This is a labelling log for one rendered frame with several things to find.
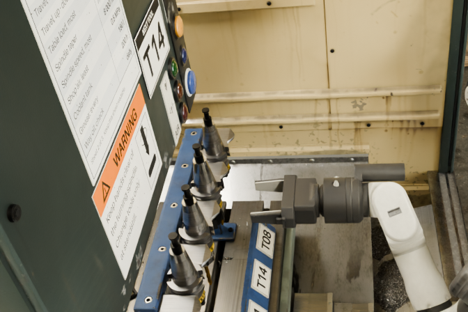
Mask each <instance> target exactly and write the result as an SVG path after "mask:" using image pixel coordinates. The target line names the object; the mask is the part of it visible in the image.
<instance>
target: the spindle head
mask: <svg viewBox="0 0 468 312"><path fill-rule="evenodd" d="M121 1H122V4H123V8H124V11H125V16H126V18H127V23H128V26H129V29H130V33H131V36H132V41H133V39H134V37H135V35H136V33H137V31H138V28H139V26H140V24H141V22H142V20H143V17H144V15H145V14H146V11H147V9H148V7H149V5H150V2H151V1H152V0H121ZM159 5H160V8H161V12H162V17H163V20H164V26H165V29H166V34H167V38H168V42H169V47H170V49H169V52H168V54H167V57H166V60H165V62H164V65H163V68H162V71H161V73H160V75H159V79H158V80H157V84H156V86H155V90H154V91H153V95H152V97H151V99H149V97H148V93H147V90H146V85H145V82H144V80H143V75H142V73H141V75H140V77H139V80H138V82H137V84H136V87H135V89H134V92H133V94H132V97H131V99H130V101H129V104H128V106H127V109H126V110H125V113H124V116H123V118H122V121H121V122H120V125H119V127H118V130H117V132H116V135H115V137H114V140H113V142H112V144H111V147H110V149H109V152H108V154H107V156H106V159H105V161H104V164H103V165H102V168H101V170H100V173H99V176H98V177H97V180H96V182H95V185H94V186H93V185H92V183H91V180H90V178H89V176H88V172H87V170H86V167H85V165H84V162H83V159H82V158H81V155H80V152H79V149H78V147H77V144H76V142H75V139H74V137H73V134H72V131H71V129H70V126H69V124H68V121H67V118H66V117H65V113H64V111H63V108H62V106H61V103H60V100H59V97H58V95H57V93H56V90H55V88H54V85H53V83H52V80H51V77H50V75H49V72H48V70H47V67H46V65H45V62H44V59H43V57H42V54H41V52H40V49H39V46H38V44H37V42H36V38H35V36H34V34H33V31H32V29H31V25H30V24H29V21H28V18H27V16H26V13H25V11H24V8H23V5H22V2H21V0H0V312H126V311H127V307H128V304H129V301H130V297H131V294H132V290H133V287H134V283H135V281H136V278H137V274H138V271H139V267H140V264H141V260H142V258H143V253H144V251H145V248H146V244H147V241H148V237H149V234H150V230H151V227H152V224H153V220H154V218H155V213H156V211H157V206H158V204H159V200H160V197H161V194H162V190H163V187H164V183H165V180H166V177H167V173H168V171H169V167H170V164H171V160H172V157H173V153H174V150H175V147H176V145H175V142H174V140H173V135H172V131H171V126H170V124H169V119H168V116H167V112H166V107H165V105H164V100H163V97H162V92H161V89H160V84H161V82H162V79H163V76H164V73H165V71H167V74H168V77H169V71H168V62H169V59H170V57H174V58H175V60H176V56H175V52H174V49H173V43H172V40H171V34H170V31H169V26H168V23H167V20H166V14H165V11H164V5H163V2H162V0H159ZM175 80H180V82H181V78H180V73H179V71H178V73H177V77H176V79H175ZM175 80H171V79H170V77H169V82H170V85H171V90H172V94H173V86H174V82H175ZM181 83H182V82H181ZM139 84H140V87H141V91H142V94H143V98H144V101H145V104H146V109H147V111H148V115H149V119H150V123H151V125H152V129H153V133H154V136H155V140H156V143H157V147H158V151H159V155H160V157H161V161H162V166H161V169H160V172H159V175H158V178H157V182H156V185H155V188H154V191H153V195H152V198H151V200H150V205H149V207H148V211H147V213H146V218H145V220H144V223H143V226H142V229H141V233H140V236H139V240H138V242H137V245H136V249H135V252H134V255H133V258H132V262H131V265H130V268H129V271H128V273H127V278H126V280H124V278H123V275H122V272H121V270H120V268H119V265H118V262H117V260H116V257H115V255H114V252H113V250H112V248H111V245H110V242H109V239H108V237H107V234H106V232H105V230H104V227H103V225H102V222H101V220H100V217H99V214H98V212H97V209H96V207H95V204H94V202H93V199H92V195H93V192H94V191H95V188H96V185H97V183H98V180H99V179H100V176H101V173H102V171H103V168H104V165H105V164H106V162H107V159H108V156H109V153H110V152H111V149H112V147H113V144H114V142H115V140H116V137H117V135H118V132H119V130H120V127H121V125H122V123H123V120H124V118H125V115H126V113H127V110H128V108H129V106H130V103H131V101H132V98H133V96H134V94H135V91H136V89H137V86H138V85H139ZM173 99H174V102H175V107H176V111H177V114H178V119H179V122H180V117H179V106H180V102H176V100H175V98H174V94H173ZM181 102H185V103H186V100H185V94H184V91H183V96H182V100H181ZM186 105H187V103H186ZM180 127H182V123H181V122H180Z"/></svg>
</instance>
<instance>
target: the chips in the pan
mask: <svg viewBox="0 0 468 312"><path fill-rule="evenodd" d="M371 242H372V257H373V259H374V258H375V259H376V260H379V261H381V260H382V259H381V258H383V257H384V256H387V254H388V255H389V254H391V253H390V252H391V250H390V247H389V244H388V242H387V239H386V237H385V234H384V231H383V230H382V227H381V225H378V226H376V227H375V228H371ZM392 258H393V257H392ZM382 261H383V260H382ZM377 270H378V273H377V274H375V276H374V278H373V279H378V281H374V280H373V282H374V289H373V290H374V291H373V292H374V298H375V300H374V302H375V303H378V305H379V306H381V307H382V310H385V311H386V312H396V310H397V311H398V309H399V308H400V307H402V306H403V305H404V304H407V305H408V304H409V302H410V299H409V297H408V295H407V292H406V289H405V284H404V281H403V278H402V275H401V273H400V270H399V269H398V266H397V264H396V261H395V259H394V258H393V259H391V260H386V261H383V262H382V263H381V265H380V266H379V268H378V269H377Z"/></svg>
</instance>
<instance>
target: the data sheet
mask: <svg viewBox="0 0 468 312"><path fill-rule="evenodd" d="M21 2H22V5H23V8H24V11H25V13H26V16H27V18H28V21H29V24H30V25H31V29H32V31H33V34H34V36H35V38H36V42H37V44H38V46H39V49H40V52H41V54H42V57H43V59H44V62H45V65H46V67H47V70H48V72H49V75H50V77H51V80H52V83H53V85H54V88H55V90H56V93H57V95H58V98H59V100H60V103H61V106H62V108H63V111H64V113H65V117H66V118H67V121H68V124H69V126H70V129H71V131H72V134H73V137H74V139H75V142H76V144H77V147H78V149H79V152H80V155H81V158H82V159H83V162H84V165H85V167H86V170H87V172H88V176H89V178H90V180H91V183H92V185H93V186H94V185H95V182H96V180H97V178H98V176H99V173H100V170H101V168H102V165H103V164H104V161H105V159H106V156H107V154H108V152H109V149H110V147H111V144H112V142H113V140H114V137H115V135H116V132H117V130H118V127H119V125H120V122H121V121H122V118H123V116H124V113H125V110H126V109H127V106H128V104H129V101H130V99H131V97H132V94H133V92H134V89H135V87H136V85H137V82H138V80H139V77H140V75H141V68H140V66H139V61H138V58H137V54H136V51H135V48H134V43H133V41H132V36H131V33H130V29H129V26H128V23H127V18H126V16H125V11H124V8H123V4H122V1H121V0H21Z"/></svg>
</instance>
